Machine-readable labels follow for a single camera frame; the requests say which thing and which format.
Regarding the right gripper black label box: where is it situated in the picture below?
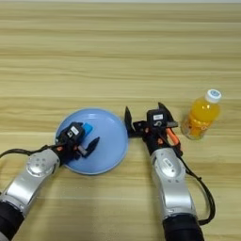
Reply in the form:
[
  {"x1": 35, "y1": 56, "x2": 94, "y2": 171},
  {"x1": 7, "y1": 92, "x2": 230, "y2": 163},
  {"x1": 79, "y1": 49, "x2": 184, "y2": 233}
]
[{"x1": 146, "y1": 108, "x2": 173, "y2": 128}]

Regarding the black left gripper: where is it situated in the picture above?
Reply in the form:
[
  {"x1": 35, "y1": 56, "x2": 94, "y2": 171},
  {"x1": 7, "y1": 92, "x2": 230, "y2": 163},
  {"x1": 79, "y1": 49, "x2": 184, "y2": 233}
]
[{"x1": 56, "y1": 136, "x2": 101, "y2": 163}]

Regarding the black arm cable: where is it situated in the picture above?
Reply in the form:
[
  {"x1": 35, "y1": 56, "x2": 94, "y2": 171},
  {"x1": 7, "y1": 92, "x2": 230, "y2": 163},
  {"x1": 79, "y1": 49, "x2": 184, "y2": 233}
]
[
  {"x1": 180, "y1": 153, "x2": 217, "y2": 226},
  {"x1": 0, "y1": 144, "x2": 60, "y2": 158}
]

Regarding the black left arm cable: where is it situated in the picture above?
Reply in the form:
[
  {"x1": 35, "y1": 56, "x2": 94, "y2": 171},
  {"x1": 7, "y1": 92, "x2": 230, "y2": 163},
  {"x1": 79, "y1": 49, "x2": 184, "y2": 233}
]
[{"x1": 0, "y1": 144, "x2": 60, "y2": 158}]

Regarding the light blue round plate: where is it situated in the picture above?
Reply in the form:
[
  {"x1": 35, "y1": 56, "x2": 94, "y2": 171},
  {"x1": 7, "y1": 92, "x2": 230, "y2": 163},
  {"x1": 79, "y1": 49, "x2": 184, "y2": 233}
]
[{"x1": 56, "y1": 107, "x2": 130, "y2": 176}]

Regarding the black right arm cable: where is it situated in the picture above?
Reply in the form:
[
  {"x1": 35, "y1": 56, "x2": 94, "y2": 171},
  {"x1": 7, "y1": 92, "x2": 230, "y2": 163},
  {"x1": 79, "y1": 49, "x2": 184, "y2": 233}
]
[{"x1": 180, "y1": 153, "x2": 217, "y2": 226}]

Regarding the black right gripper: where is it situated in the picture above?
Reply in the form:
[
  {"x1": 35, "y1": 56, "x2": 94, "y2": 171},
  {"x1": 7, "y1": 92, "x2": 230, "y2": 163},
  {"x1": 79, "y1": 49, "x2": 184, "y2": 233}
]
[{"x1": 124, "y1": 102, "x2": 180, "y2": 155}]

